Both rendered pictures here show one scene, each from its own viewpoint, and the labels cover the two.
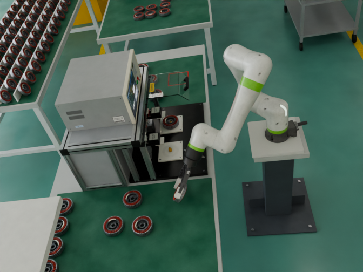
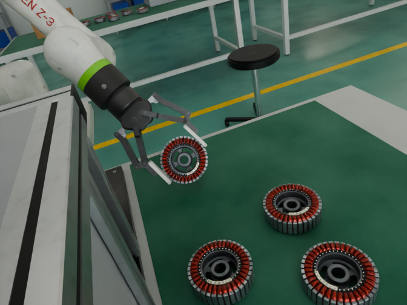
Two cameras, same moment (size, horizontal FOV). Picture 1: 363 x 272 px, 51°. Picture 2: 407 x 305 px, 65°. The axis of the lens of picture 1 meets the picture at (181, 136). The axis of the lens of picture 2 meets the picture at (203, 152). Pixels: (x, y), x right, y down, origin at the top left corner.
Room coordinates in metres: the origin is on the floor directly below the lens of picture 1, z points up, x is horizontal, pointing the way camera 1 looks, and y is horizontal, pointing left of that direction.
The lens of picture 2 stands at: (1.47, 0.68, 1.25)
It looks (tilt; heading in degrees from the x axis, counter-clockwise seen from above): 34 degrees down; 249
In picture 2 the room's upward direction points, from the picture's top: 13 degrees counter-clockwise
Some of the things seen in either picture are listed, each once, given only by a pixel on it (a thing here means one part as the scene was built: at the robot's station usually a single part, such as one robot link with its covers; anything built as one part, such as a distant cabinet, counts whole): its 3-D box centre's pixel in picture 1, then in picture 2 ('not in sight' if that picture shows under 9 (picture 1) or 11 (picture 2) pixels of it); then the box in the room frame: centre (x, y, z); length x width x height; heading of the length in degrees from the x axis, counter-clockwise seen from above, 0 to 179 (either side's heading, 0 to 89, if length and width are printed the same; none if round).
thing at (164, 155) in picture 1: (170, 151); not in sight; (1.66, 0.09, 0.78); 0.15 x 0.15 x 0.01; 81
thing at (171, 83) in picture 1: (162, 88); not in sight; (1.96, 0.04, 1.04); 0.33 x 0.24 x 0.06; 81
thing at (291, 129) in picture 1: (286, 128); not in sight; (1.59, -0.63, 0.80); 0.26 x 0.15 x 0.06; 88
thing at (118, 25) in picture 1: (164, 19); not in sight; (4.15, -0.12, 0.38); 1.85 x 1.10 x 0.75; 171
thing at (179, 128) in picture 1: (171, 124); not in sight; (1.90, 0.05, 0.78); 0.15 x 0.15 x 0.01; 81
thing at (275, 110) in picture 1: (275, 114); (22, 91); (1.61, -0.56, 0.92); 0.16 x 0.13 x 0.19; 32
